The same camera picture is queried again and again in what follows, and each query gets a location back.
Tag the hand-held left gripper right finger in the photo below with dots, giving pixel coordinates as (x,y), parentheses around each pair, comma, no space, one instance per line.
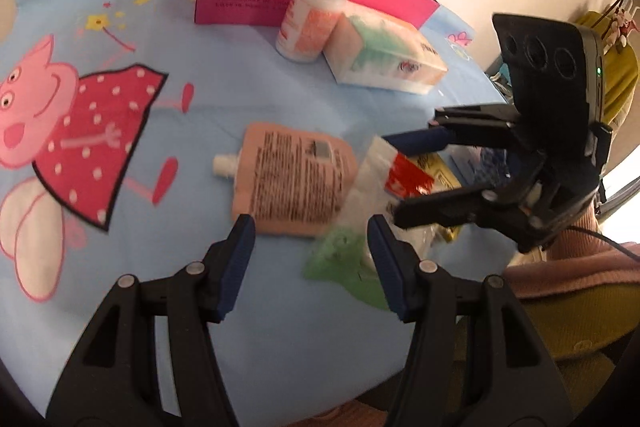
(390,267)

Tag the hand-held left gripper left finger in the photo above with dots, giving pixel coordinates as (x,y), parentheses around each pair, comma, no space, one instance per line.
(237,267)

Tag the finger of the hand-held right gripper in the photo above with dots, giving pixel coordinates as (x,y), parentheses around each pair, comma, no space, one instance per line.
(415,141)
(435,209)

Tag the clear packet with red label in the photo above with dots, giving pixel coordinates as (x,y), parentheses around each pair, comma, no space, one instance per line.
(345,252)

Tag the pink spout pouch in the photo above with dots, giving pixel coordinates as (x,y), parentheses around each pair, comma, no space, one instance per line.
(290,177)

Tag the person's right forearm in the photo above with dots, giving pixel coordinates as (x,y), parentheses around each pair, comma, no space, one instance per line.
(590,267)

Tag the yellow packet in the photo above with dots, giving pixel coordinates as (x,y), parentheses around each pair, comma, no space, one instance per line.
(442,174)

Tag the yellow hanging garment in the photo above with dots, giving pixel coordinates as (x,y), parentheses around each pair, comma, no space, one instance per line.
(620,77)

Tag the pastel rainbow tissue pack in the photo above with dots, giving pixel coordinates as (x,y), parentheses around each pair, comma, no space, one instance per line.
(380,52)

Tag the small hanging plush charm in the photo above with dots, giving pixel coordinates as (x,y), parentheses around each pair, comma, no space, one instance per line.
(622,19)

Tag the white plastic bottle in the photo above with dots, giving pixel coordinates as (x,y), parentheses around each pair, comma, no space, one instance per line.
(305,27)

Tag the person's olive clothing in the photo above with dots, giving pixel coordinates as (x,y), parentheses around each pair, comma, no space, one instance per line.
(575,332)

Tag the blue cartoon pig blanket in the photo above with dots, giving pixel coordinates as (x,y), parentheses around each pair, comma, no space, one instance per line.
(200,82)

